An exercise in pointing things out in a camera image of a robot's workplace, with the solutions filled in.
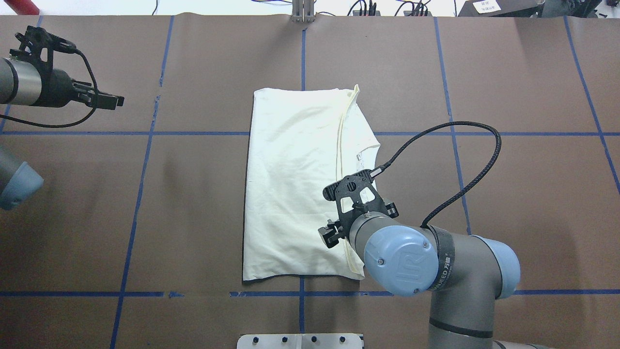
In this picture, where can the aluminium frame post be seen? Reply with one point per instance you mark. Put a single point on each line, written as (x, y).
(303, 11)

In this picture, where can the cream long sleeve cat shirt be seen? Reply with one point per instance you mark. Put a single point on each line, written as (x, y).
(300, 142)

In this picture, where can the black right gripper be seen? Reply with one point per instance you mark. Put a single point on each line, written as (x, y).
(331, 234)

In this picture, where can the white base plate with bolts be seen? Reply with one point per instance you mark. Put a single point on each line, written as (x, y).
(302, 341)

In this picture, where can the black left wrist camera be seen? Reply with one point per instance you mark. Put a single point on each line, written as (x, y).
(37, 47)

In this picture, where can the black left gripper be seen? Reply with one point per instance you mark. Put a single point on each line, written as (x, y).
(57, 88)

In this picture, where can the brown paper table cover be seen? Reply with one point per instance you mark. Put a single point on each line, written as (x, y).
(135, 240)

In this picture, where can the small black box device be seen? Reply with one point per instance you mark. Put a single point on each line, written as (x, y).
(501, 8)

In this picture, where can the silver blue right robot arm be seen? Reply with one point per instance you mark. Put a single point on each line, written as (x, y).
(466, 274)

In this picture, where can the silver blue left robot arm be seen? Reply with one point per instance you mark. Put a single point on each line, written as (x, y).
(36, 84)

